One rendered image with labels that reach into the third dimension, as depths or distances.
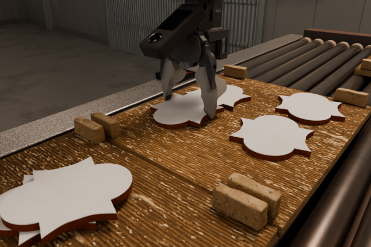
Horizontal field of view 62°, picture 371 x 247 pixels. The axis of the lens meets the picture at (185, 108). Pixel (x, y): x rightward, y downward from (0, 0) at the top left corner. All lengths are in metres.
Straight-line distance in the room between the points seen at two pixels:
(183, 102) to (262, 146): 0.19
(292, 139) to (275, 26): 2.92
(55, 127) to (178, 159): 0.27
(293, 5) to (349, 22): 0.54
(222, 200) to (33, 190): 0.20
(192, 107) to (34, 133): 0.28
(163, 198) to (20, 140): 0.30
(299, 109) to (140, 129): 0.29
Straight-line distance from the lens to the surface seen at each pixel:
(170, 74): 0.56
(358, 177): 0.49
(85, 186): 0.37
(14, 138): 0.60
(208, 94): 0.51
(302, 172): 0.43
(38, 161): 0.47
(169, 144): 0.47
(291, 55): 1.14
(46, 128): 0.61
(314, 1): 3.18
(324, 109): 0.61
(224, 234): 0.33
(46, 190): 0.38
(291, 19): 3.28
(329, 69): 1.02
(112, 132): 0.49
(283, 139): 0.48
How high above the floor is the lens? 1.17
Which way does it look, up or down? 23 degrees down
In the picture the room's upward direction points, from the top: straight up
